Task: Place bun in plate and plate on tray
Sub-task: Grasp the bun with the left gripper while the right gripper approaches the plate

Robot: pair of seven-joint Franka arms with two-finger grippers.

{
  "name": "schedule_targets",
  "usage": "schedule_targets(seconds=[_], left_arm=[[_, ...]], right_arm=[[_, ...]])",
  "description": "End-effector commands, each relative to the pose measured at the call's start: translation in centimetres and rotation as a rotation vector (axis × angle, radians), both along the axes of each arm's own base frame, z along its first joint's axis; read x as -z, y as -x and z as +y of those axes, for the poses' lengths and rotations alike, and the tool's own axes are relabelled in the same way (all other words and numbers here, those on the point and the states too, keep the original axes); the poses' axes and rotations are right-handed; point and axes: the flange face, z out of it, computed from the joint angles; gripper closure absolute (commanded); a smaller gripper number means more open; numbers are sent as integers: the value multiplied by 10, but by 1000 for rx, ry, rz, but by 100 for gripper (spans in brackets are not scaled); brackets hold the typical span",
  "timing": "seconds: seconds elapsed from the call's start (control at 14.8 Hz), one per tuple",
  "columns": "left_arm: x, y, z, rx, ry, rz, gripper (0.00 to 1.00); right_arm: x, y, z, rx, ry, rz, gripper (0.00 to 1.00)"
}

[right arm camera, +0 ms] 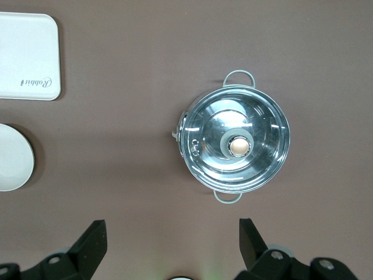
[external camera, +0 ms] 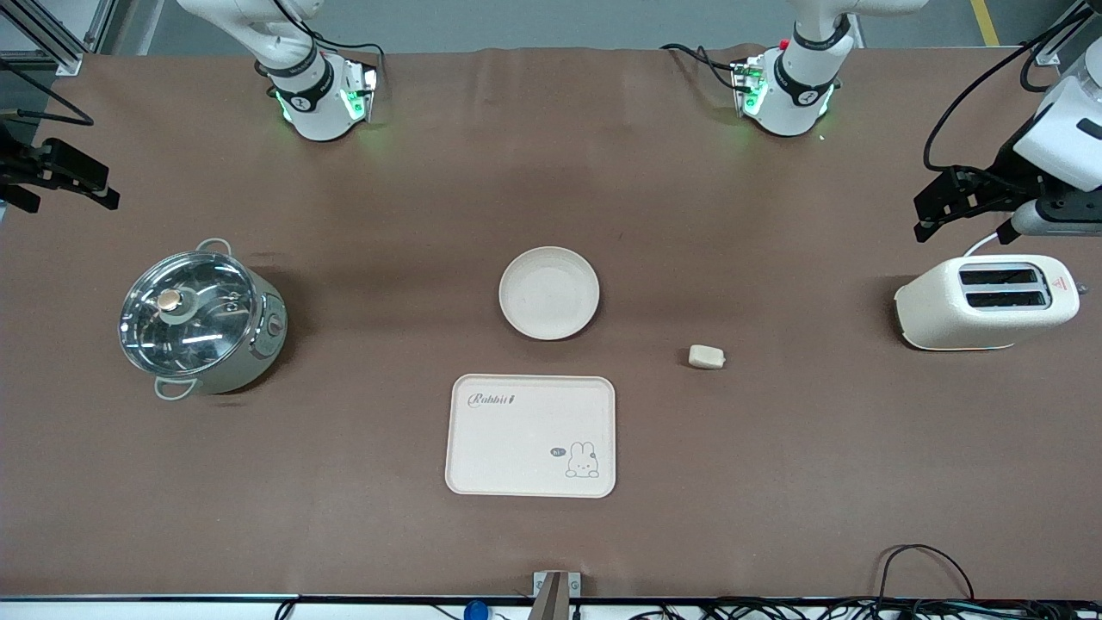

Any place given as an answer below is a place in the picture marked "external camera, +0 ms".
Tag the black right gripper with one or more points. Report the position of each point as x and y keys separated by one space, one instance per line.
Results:
x=17 y=164

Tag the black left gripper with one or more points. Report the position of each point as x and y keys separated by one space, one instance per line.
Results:
x=1009 y=173

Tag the small white bun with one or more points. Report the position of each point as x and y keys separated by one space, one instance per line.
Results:
x=707 y=356

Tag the round cream plate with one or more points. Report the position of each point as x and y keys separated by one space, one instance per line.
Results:
x=549 y=293

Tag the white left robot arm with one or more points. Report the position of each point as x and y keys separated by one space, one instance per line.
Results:
x=796 y=95

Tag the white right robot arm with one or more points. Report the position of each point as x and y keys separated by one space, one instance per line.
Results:
x=314 y=108

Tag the cream two-slot toaster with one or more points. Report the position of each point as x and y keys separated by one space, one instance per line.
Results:
x=938 y=314

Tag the glass pot lid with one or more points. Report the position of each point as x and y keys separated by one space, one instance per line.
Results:
x=202 y=340

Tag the pale green electric pot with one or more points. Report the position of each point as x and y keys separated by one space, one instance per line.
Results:
x=254 y=366

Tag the cream rabbit print tray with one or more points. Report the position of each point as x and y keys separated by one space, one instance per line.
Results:
x=516 y=439

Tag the small blue round object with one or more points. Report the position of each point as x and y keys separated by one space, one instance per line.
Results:
x=475 y=611

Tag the aluminium frame profile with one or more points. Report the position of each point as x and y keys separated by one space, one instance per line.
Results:
x=52 y=39
x=1057 y=43

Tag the grey metal camera mount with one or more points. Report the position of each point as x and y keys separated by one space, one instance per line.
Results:
x=555 y=594

